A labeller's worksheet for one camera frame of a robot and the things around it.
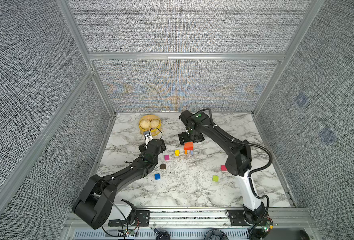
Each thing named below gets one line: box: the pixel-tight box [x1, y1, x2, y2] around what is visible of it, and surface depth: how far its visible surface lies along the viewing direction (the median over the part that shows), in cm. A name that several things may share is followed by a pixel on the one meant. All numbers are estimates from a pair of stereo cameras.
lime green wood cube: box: [212, 175, 220, 182], surface depth 88 cm
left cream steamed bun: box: [139, 118, 151, 130], surface depth 108 cm
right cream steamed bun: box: [149, 119, 160, 128], surface depth 108 cm
